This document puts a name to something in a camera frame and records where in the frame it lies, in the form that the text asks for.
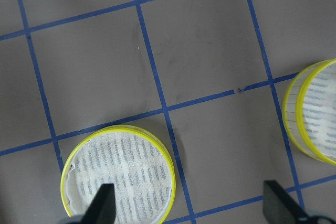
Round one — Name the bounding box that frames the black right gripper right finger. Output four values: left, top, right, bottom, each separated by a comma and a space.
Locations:
262, 180, 307, 223

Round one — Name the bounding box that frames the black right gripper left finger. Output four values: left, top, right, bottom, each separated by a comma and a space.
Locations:
81, 184, 115, 224

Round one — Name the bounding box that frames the yellow rimmed steamer tier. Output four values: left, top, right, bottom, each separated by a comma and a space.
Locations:
282, 59, 335, 165

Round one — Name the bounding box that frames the yellow rimmed steamer basket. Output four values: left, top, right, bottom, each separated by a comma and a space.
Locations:
60, 125, 176, 223

